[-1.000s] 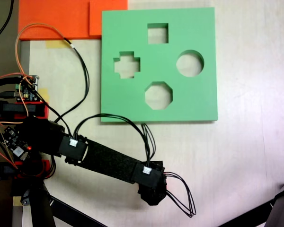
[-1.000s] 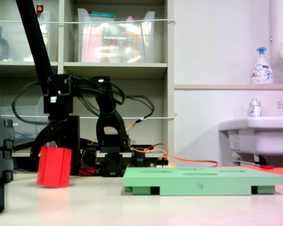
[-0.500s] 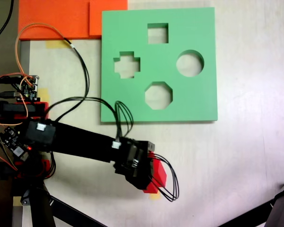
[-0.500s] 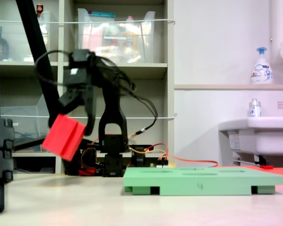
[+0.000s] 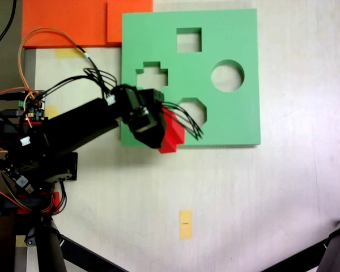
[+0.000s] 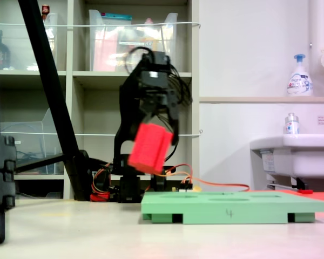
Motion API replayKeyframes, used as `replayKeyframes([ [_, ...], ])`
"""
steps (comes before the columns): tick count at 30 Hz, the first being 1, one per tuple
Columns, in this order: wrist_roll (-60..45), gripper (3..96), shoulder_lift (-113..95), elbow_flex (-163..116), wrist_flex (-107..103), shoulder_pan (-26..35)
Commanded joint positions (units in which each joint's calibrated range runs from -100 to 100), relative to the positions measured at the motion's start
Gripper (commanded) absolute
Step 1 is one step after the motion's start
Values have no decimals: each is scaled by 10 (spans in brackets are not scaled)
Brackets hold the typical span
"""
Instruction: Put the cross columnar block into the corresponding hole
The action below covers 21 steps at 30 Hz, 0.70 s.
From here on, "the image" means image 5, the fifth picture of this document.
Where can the red cross block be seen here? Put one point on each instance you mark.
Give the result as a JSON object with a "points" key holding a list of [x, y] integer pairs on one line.
{"points": [[174, 133]]}

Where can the green shape hole board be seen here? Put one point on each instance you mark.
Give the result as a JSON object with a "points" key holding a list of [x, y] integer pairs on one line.
{"points": [[229, 113]]}

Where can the orange foam block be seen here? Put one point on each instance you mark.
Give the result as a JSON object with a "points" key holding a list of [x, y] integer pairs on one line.
{"points": [[62, 22]]}

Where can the small yellow tape piece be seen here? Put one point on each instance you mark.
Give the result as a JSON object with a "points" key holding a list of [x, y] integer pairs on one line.
{"points": [[52, 112]]}

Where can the wide yellow tape strip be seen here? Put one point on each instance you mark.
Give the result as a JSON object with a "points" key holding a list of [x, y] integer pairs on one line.
{"points": [[66, 53]]}

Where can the yellow tape marker with line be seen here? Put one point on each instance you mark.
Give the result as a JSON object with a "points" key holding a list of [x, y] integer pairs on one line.
{"points": [[185, 224]]}

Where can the circuit board with connectors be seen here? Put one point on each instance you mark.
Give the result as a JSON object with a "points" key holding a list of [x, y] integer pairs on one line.
{"points": [[35, 109]]}

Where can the thin black tripod strut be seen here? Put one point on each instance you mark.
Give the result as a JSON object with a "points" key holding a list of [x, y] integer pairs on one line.
{"points": [[300, 256], [88, 255]]}

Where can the thick black tripod leg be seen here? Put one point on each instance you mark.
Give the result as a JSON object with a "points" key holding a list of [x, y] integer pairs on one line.
{"points": [[49, 249]]}

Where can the notched black tripod leg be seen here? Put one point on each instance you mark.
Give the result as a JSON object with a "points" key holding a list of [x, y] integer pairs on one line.
{"points": [[338, 249]]}

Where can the red base mount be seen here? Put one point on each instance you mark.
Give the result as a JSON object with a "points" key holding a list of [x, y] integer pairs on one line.
{"points": [[37, 122], [55, 199]]}

